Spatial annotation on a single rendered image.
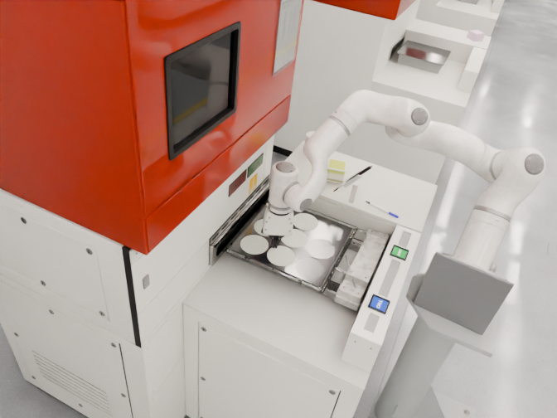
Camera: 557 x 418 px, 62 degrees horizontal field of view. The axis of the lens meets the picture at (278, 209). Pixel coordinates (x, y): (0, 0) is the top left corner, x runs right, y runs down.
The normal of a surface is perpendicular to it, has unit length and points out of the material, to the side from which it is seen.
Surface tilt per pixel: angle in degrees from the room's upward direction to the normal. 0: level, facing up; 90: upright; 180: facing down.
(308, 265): 0
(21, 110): 90
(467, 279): 90
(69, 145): 90
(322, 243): 0
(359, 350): 90
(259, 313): 0
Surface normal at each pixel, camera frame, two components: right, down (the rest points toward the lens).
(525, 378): 0.11, -0.77
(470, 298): -0.47, 0.51
